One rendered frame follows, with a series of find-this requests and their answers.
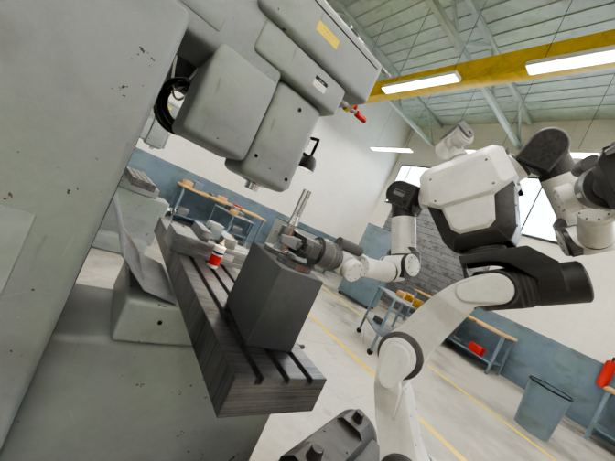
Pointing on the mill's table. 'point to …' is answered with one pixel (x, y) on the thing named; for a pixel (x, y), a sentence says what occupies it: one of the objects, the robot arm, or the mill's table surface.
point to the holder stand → (272, 297)
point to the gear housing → (298, 69)
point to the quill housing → (278, 140)
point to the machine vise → (201, 244)
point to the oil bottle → (216, 255)
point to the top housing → (327, 44)
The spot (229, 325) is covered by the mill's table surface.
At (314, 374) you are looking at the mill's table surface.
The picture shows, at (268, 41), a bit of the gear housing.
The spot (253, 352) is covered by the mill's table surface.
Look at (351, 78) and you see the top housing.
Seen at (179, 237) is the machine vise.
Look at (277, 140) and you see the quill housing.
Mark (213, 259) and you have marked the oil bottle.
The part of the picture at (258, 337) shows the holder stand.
